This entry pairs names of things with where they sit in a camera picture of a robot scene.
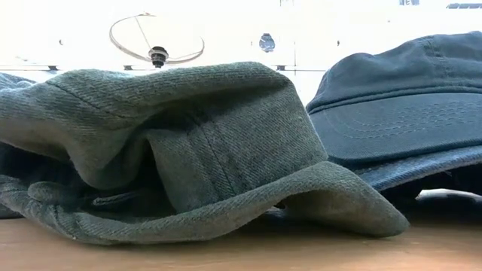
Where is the faded grey-green cotton cap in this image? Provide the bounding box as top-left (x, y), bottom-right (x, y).
top-left (0, 61), bottom-right (410, 246)

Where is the table lamp white shade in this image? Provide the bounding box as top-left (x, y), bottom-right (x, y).
top-left (108, 11), bottom-right (206, 69)

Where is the ceiling cord reel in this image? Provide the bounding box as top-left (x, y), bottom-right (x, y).
top-left (258, 32), bottom-right (276, 53)

